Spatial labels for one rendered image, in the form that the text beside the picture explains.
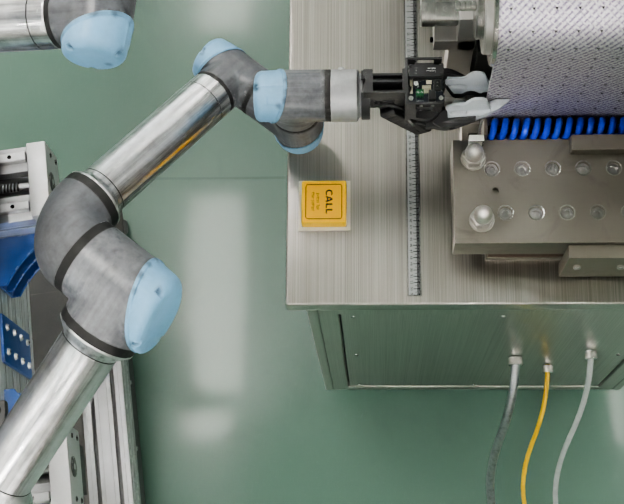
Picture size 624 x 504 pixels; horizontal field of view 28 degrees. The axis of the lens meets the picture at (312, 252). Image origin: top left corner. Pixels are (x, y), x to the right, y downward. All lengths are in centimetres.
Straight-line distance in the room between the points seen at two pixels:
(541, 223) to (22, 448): 80
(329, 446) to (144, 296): 122
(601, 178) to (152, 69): 149
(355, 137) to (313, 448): 99
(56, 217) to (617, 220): 80
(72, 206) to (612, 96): 78
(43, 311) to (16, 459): 98
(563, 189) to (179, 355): 126
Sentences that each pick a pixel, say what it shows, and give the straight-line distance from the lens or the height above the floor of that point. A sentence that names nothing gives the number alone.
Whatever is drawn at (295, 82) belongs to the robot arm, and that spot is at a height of 115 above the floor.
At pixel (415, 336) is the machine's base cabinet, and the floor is 64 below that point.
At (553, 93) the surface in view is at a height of 111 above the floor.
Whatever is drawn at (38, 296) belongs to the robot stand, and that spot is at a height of 21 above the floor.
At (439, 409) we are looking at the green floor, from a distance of 282.
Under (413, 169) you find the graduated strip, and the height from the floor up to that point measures 90.
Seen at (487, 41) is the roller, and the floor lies 127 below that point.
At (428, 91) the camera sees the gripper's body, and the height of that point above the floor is 115.
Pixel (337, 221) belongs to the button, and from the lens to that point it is 195.
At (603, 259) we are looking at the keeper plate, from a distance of 187.
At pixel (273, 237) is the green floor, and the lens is 291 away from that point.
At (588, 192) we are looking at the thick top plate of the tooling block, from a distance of 188.
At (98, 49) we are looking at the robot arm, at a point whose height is 153.
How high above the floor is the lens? 279
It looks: 74 degrees down
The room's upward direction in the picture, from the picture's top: 11 degrees counter-clockwise
